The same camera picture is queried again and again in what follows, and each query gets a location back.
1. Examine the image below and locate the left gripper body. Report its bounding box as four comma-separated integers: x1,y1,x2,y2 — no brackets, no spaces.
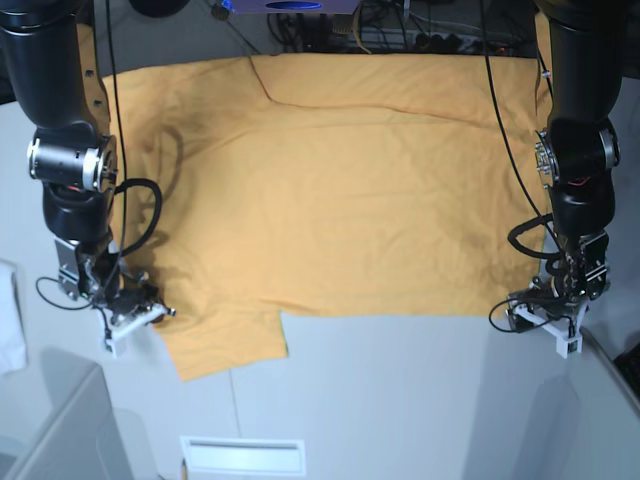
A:
507,232,610,333

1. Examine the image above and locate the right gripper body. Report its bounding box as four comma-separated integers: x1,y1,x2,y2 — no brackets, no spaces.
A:
57,239,175,335

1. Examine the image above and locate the orange yellow T-shirt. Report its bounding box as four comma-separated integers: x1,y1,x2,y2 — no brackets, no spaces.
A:
104,54,550,381

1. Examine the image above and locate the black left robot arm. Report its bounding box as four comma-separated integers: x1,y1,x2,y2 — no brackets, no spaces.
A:
501,1,633,339

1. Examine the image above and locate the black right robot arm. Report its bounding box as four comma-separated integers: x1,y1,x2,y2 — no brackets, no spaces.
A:
1,1,176,340

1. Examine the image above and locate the black keyboard at right edge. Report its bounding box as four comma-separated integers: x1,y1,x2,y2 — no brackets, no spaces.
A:
614,344,640,397

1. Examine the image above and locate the white cloth at left edge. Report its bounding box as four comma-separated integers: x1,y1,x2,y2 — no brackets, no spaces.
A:
0,260,28,376

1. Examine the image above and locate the grey bin left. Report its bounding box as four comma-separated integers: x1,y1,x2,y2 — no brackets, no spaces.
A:
1,362,134,479

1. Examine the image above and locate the white table slot plate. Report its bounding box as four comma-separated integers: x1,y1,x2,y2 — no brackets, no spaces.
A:
180,436,307,477

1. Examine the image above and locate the blue grey box at top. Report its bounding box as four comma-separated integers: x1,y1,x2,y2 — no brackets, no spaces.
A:
220,0,360,15

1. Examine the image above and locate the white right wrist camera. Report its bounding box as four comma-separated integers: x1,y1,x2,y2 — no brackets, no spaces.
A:
103,330,129,359

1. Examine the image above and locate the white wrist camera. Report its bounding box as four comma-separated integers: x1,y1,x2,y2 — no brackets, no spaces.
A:
549,325,583,359
103,330,129,359

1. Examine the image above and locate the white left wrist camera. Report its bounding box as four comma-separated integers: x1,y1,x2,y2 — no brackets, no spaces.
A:
549,325,583,359

